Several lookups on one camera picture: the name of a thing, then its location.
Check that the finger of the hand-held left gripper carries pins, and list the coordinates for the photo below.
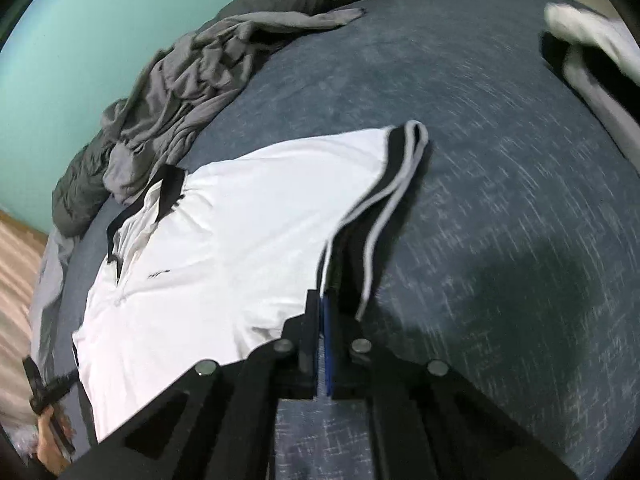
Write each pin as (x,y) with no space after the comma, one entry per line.
(70,377)

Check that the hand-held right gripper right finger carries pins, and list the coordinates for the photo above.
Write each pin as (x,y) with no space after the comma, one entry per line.
(328,350)

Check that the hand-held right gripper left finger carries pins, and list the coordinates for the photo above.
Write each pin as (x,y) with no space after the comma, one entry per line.
(300,355)

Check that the white polo shirt black trim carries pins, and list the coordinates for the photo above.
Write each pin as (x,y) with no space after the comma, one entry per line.
(225,260)

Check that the person's left hand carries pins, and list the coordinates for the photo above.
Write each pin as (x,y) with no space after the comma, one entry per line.
(50,447)

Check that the light grey bed sheet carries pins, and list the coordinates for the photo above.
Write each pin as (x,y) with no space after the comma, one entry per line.
(47,300)

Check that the dark grey duvet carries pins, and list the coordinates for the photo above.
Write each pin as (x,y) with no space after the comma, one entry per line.
(75,195)

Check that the blue-grey bedspread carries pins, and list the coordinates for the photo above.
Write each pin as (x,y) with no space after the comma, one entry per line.
(500,210)

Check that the crumpled grey garment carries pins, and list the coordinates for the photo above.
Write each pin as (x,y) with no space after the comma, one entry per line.
(185,90)

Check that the folded black garment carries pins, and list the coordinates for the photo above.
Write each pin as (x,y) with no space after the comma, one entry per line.
(560,55)

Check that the folded white garment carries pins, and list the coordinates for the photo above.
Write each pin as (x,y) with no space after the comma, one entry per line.
(590,25)

